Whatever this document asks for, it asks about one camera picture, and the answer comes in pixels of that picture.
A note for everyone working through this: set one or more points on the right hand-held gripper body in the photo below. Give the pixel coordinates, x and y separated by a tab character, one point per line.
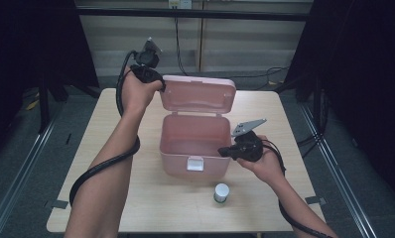
248	147

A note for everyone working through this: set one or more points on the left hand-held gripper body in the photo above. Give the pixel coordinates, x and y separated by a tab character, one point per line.
146	67

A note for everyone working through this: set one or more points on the pink storage box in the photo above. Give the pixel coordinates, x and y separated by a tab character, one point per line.
195	142

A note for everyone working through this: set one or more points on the green bottle with white cap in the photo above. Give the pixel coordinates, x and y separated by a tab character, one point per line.
221	192

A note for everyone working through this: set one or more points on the person's right hand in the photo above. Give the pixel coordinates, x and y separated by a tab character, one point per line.
265	168

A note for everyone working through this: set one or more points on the person's left hand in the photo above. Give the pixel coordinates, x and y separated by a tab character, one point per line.
136	94

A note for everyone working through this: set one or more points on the black horizontal bar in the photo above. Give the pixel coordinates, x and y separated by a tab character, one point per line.
192	14

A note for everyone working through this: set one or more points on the grey tape piece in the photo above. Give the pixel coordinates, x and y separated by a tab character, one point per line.
60	204
315	200

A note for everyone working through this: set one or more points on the black metal stand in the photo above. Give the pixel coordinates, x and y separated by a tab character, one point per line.
44	105

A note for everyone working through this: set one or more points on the dark curtain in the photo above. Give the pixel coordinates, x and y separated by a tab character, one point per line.
26	49
361	82

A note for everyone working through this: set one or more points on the white wall outlet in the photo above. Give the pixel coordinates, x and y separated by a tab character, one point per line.
180	4

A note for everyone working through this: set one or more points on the metal floor rail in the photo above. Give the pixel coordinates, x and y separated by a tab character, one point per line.
17	185
341	172

